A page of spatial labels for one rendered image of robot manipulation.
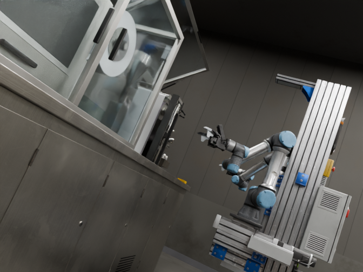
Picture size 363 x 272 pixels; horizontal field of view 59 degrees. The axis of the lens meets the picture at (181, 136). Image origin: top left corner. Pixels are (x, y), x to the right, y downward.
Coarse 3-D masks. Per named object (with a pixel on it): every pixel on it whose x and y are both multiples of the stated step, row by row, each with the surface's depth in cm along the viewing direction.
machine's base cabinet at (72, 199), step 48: (0, 96) 79; (0, 144) 83; (48, 144) 100; (96, 144) 126; (0, 192) 89; (48, 192) 108; (96, 192) 138; (144, 192) 191; (0, 240) 95; (48, 240) 117; (96, 240) 153; (144, 240) 221
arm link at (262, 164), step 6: (270, 156) 276; (258, 162) 282; (264, 162) 277; (252, 168) 282; (258, 168) 280; (264, 168) 280; (240, 174) 288; (246, 174) 284; (252, 174) 283; (234, 180) 286; (240, 180) 286
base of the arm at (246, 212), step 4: (244, 204) 222; (248, 204) 219; (244, 208) 219; (248, 208) 217; (252, 208) 217; (256, 208) 217; (240, 212) 220; (244, 212) 217; (248, 212) 216; (252, 212) 216; (256, 212) 217; (244, 216) 215; (248, 216) 214; (252, 216) 214; (256, 216) 217; (252, 220) 214; (256, 220) 215
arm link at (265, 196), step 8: (280, 136) 212; (288, 136) 212; (272, 144) 224; (280, 144) 212; (288, 144) 211; (280, 152) 212; (288, 152) 213; (272, 160) 213; (280, 160) 211; (272, 168) 210; (280, 168) 211; (264, 176) 214; (272, 176) 209; (264, 184) 209; (272, 184) 208; (256, 192) 211; (264, 192) 205; (272, 192) 205; (256, 200) 208; (264, 200) 204; (272, 200) 204
